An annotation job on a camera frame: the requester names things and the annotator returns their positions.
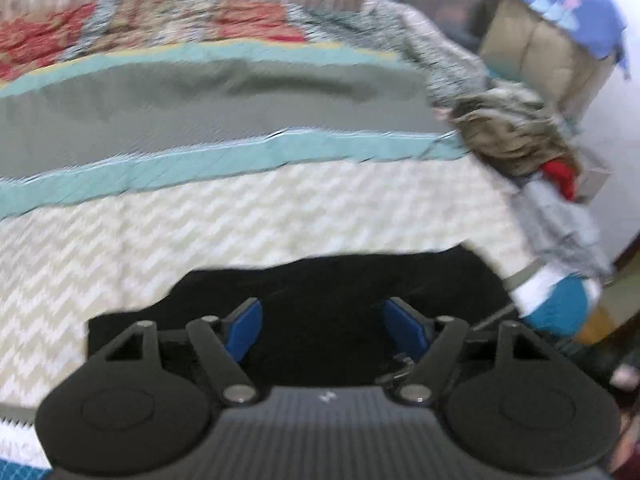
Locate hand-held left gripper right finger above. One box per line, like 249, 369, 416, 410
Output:
377, 296, 563, 407

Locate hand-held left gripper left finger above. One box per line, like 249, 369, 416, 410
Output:
87, 297, 263, 406

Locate black pants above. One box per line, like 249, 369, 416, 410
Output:
87, 247, 521, 393

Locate zigzag striped bedspread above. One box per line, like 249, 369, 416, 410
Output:
0, 42, 603, 473

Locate grey cloth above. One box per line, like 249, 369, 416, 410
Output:
514, 177, 615, 280

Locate red cloth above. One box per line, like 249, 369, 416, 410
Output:
541, 159, 579, 202

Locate olive cloth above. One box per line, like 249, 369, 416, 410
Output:
450, 85, 582, 180

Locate small grey box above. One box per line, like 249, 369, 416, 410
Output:
575, 152, 612, 204

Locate grey patterned blanket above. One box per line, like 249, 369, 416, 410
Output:
300, 0, 490, 110

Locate beige padded furniture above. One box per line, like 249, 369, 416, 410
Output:
479, 0, 620, 117

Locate red floral quilt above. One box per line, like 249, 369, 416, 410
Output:
0, 0, 313, 83

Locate plastic storage bin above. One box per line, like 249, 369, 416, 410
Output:
402, 0, 501, 53

